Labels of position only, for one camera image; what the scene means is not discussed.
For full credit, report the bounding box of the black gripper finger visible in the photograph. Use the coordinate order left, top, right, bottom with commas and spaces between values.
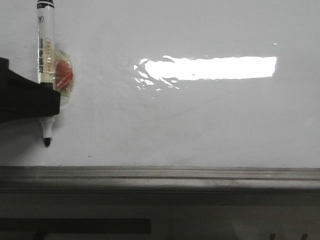
0, 58, 61, 123

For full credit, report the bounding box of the red magnet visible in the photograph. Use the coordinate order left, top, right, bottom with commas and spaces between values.
54, 50, 75, 107

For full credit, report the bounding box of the black and white whiteboard marker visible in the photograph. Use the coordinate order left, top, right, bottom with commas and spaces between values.
36, 0, 56, 149

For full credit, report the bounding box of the white whiteboard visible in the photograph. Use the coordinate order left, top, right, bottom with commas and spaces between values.
0, 0, 320, 168

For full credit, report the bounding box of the grey aluminium whiteboard frame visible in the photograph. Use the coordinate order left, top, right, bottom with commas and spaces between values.
0, 166, 320, 193

